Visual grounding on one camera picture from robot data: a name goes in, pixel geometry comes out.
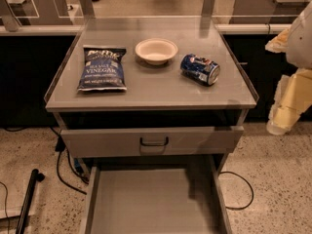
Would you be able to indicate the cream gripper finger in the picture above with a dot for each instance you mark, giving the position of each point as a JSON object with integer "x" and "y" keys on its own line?
{"x": 293, "y": 97}
{"x": 279, "y": 43}

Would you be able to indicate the blue pepsi can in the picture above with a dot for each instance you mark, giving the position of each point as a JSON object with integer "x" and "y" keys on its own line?
{"x": 202, "y": 70}

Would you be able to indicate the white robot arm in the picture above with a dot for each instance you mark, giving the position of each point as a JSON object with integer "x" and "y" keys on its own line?
{"x": 299, "y": 50}

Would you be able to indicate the grey top drawer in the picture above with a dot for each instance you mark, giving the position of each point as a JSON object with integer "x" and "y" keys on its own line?
{"x": 151, "y": 141}

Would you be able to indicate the open grey middle drawer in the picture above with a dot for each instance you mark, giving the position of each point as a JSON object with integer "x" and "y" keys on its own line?
{"x": 155, "y": 195}

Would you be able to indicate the grey drawer cabinet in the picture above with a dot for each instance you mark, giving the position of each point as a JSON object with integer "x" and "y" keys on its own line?
{"x": 157, "y": 96}

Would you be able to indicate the white paper bowl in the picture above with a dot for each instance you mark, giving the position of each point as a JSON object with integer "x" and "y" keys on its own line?
{"x": 156, "y": 51}

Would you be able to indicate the blue vinegar chips bag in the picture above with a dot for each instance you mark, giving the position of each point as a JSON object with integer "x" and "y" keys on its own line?
{"x": 103, "y": 69}

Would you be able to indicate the clear acrylic barrier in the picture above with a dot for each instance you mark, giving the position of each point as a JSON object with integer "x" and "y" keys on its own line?
{"x": 228, "y": 15}

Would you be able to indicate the black pole on floor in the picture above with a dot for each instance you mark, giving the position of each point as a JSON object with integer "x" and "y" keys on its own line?
{"x": 35, "y": 177}

